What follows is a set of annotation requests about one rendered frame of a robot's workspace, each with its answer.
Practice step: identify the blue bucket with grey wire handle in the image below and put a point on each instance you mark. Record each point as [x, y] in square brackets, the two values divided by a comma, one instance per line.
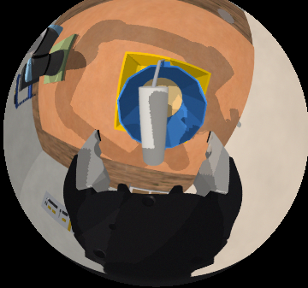
[157, 114]

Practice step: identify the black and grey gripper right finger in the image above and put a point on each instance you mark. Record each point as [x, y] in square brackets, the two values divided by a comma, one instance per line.
[218, 179]

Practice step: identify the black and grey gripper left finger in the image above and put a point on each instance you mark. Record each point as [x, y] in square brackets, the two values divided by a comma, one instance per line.
[86, 176]

